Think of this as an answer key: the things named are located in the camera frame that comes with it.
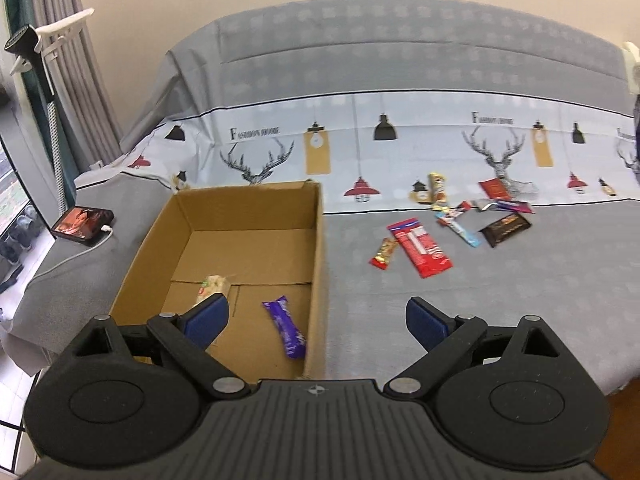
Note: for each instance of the purple snack bar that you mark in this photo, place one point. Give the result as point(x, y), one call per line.
point(285, 327)

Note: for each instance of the purple and white snack packet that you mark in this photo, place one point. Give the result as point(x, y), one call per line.
point(514, 206)

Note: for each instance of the dark clothing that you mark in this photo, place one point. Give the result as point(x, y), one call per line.
point(637, 135)

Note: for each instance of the white cloth item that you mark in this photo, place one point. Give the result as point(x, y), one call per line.
point(632, 65)

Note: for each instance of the grey curtain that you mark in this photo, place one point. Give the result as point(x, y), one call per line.
point(85, 85)

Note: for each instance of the light blue stick packet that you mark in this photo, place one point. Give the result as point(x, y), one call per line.
point(465, 235)

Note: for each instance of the printed grey bed sheet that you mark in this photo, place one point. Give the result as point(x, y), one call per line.
point(400, 110)

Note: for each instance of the small gold candy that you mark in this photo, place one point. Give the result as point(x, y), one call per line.
point(440, 207)

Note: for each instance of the beige snack packet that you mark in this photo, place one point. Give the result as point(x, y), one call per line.
point(215, 285)

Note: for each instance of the red and gold candy packet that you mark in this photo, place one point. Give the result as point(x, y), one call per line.
point(384, 253)

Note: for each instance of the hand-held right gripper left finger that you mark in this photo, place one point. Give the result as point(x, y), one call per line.
point(207, 320)

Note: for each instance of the large red snack packet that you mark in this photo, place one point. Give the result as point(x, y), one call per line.
point(420, 247)

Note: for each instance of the garment steamer stand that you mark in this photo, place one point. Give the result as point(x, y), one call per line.
point(50, 90)

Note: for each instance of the red and white snack packet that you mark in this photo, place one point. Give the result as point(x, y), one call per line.
point(460, 211)

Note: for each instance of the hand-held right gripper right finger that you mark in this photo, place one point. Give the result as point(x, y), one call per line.
point(426, 324)

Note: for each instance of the yellow and white snack tube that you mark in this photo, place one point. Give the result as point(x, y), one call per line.
point(437, 187)

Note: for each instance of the dark brown chocolate bar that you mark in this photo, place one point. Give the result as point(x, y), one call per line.
point(505, 230)

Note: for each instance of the brown cardboard box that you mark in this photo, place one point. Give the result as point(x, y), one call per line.
point(240, 250)

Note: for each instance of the flat red packet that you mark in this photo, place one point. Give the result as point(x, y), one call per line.
point(495, 190)

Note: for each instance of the black smartphone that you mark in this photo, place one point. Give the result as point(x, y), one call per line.
point(82, 224)

